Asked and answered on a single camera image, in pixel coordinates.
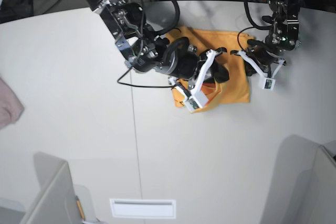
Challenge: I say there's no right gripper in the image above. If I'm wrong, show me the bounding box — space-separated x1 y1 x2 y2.
160 37 229 90

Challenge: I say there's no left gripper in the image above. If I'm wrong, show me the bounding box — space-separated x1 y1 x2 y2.
230 39 282 76

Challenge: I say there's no orange T-shirt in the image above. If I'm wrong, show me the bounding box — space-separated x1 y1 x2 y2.
166 26 252 113

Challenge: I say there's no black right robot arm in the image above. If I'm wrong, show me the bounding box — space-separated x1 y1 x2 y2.
86 0 210 83

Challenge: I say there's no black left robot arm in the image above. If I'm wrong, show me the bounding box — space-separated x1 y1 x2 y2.
237 0 300 78

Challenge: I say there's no grey right partition panel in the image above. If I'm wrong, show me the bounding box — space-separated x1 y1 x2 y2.
260 135 335 223

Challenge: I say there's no grey partition panel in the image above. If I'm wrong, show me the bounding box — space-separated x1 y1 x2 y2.
260 135 335 223
20 152 82 224

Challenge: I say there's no white table label plate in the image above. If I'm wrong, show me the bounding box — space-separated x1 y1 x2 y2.
110 199 176 219

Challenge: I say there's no orange pencil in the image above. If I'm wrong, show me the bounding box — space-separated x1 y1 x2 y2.
76 199 86 220

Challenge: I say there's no pink grey cloth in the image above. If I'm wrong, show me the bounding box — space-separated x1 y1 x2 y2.
1 79 24 129

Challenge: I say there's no grey left partition panel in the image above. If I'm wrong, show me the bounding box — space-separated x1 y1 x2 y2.
20 152 82 224

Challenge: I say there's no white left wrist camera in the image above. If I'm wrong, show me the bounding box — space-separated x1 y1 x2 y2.
257 60 287 91

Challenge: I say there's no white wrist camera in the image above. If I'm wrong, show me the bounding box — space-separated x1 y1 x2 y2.
184 89 208 113
257 60 287 91

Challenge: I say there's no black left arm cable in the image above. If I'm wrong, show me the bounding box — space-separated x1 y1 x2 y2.
236 0 275 51

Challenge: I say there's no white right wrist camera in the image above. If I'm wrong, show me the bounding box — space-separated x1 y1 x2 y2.
184 89 208 113

